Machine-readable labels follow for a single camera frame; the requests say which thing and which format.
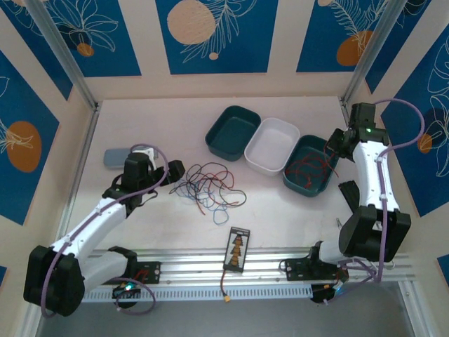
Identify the small teal plastic bin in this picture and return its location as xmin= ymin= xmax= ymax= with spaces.
xmin=282 ymin=134 xmax=340 ymax=198

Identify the aluminium frame post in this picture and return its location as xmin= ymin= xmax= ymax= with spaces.
xmin=24 ymin=0 xmax=99 ymax=112
xmin=342 ymin=0 xmax=410 ymax=105

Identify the thin red cable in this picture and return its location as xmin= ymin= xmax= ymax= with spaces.
xmin=185 ymin=162 xmax=235 ymax=216
xmin=284 ymin=146 xmax=338 ymax=192

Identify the circuit board with green light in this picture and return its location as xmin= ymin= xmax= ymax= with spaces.
xmin=112 ymin=279 xmax=141 ymax=299
xmin=310 ymin=282 xmax=348 ymax=305

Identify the aluminium side rail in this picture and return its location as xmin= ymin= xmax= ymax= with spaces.
xmin=55 ymin=105 xmax=102 ymax=246

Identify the white plastic bin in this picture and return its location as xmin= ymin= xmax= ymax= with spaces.
xmin=244 ymin=117 xmax=301 ymax=178

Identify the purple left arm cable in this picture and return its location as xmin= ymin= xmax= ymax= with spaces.
xmin=41 ymin=143 xmax=170 ymax=319

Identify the white slotted cable duct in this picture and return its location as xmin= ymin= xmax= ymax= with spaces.
xmin=82 ymin=284 xmax=313 ymax=303

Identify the thin black cable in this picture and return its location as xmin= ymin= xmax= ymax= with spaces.
xmin=169 ymin=164 xmax=248 ymax=208

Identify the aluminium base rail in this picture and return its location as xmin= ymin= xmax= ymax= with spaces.
xmin=83 ymin=247 xmax=415 ymax=282

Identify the large teal plastic bin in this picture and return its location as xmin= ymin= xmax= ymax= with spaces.
xmin=205 ymin=105 xmax=262 ymax=162

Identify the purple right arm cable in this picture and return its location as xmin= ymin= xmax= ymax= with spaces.
xmin=322 ymin=98 xmax=426 ymax=306

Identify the wire with yellow connector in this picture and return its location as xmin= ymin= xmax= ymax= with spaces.
xmin=219 ymin=270 xmax=232 ymax=305

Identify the black circuit board with connectors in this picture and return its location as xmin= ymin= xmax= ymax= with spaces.
xmin=223 ymin=226 xmax=251 ymax=274

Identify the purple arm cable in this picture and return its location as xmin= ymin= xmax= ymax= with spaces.
xmin=41 ymin=143 xmax=170 ymax=319
xmin=322 ymin=98 xmax=426 ymax=306

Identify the black ribbed strip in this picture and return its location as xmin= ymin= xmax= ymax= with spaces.
xmin=338 ymin=180 xmax=362 ymax=213

